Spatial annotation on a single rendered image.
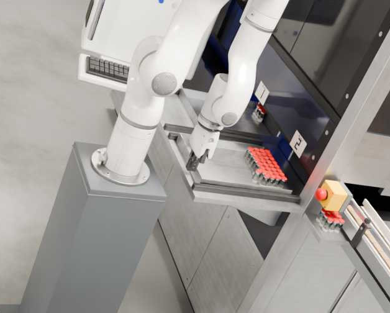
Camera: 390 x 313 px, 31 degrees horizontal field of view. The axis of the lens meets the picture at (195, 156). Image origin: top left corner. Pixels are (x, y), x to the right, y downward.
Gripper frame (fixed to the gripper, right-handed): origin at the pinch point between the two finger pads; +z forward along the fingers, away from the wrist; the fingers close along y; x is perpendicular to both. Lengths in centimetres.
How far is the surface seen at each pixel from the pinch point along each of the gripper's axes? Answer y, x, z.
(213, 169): 5.4, -11.4, 4.2
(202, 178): -5.9, -1.8, 0.9
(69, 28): 299, -34, 92
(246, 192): -8.1, -17.7, 2.5
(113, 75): 72, 8, 10
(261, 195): -8.2, -23.6, 3.0
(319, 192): -18.7, -35.6, -7.9
